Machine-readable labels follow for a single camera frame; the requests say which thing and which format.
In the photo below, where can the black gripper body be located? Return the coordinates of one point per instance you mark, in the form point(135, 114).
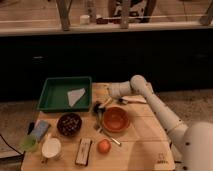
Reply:
point(98, 109)

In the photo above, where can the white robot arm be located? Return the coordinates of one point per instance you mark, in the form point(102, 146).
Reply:
point(195, 142)

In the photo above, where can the orange pepper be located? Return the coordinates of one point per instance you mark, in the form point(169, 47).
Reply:
point(104, 146)

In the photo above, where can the white metal cup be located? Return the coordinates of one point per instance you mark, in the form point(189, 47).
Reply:
point(51, 149)

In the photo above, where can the white cup on shelf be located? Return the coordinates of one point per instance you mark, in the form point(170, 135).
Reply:
point(84, 19)

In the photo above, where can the metal fork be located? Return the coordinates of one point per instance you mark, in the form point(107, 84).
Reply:
point(99, 129)

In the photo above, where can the orange bowl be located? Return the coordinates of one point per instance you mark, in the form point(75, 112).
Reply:
point(115, 120)

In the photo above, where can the white folded cloth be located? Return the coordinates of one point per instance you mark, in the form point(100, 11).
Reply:
point(74, 96)

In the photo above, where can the dark bowl with contents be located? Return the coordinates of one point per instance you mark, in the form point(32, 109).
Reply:
point(69, 124)

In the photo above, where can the white spatula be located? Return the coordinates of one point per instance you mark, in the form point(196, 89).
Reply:
point(128, 99)

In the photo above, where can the green plastic tray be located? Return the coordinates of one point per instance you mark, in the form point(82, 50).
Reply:
point(54, 96)

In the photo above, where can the wooden block with dark strip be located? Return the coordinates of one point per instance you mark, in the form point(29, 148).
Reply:
point(83, 152)

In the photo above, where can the blue sponge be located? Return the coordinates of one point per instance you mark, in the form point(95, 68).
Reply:
point(40, 130)

